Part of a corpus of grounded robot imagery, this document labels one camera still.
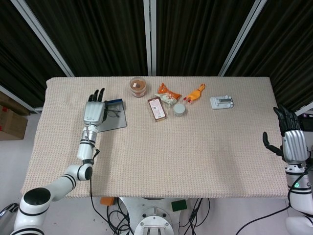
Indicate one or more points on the yellow rubber chicken toy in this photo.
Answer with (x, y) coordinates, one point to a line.
(194, 94)

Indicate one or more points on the eyeglasses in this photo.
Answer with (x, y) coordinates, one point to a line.
(118, 113)

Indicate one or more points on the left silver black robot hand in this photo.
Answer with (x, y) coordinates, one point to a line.
(93, 112)

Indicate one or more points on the beige woven tablecloth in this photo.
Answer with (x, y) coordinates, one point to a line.
(183, 151)

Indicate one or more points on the black pleated curtain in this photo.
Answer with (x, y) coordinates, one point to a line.
(195, 36)
(97, 36)
(14, 61)
(288, 61)

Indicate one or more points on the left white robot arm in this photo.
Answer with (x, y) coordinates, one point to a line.
(61, 182)

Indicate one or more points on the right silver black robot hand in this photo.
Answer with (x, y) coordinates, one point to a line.
(294, 147)

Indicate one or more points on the chrome metal bar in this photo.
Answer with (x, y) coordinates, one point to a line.
(8, 208)

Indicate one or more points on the orange block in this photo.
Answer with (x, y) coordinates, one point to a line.
(107, 201)

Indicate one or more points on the brown snack bar packet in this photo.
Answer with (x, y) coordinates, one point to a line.
(157, 109)

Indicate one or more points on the blue glasses case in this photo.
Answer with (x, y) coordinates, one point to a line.
(117, 123)

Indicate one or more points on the clear plastic snack jar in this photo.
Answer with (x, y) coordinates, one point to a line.
(138, 86)

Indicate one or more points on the grey aluminium frame post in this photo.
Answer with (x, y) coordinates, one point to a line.
(242, 39)
(19, 98)
(149, 36)
(304, 109)
(41, 36)

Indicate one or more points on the orange white snack bag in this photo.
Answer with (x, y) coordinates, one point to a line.
(168, 95)

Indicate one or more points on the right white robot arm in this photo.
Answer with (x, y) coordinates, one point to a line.
(300, 195)

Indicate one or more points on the brown cardboard box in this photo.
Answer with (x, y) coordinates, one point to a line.
(11, 122)

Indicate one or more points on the white grey stapler device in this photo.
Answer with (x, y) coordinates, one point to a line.
(222, 102)

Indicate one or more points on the green block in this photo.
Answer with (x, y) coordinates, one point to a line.
(179, 205)

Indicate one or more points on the black screen monitor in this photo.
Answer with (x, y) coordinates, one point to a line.
(307, 122)

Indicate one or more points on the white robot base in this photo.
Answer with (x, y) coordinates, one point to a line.
(154, 218)

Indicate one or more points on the small grey white jar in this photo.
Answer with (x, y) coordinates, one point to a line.
(180, 109)

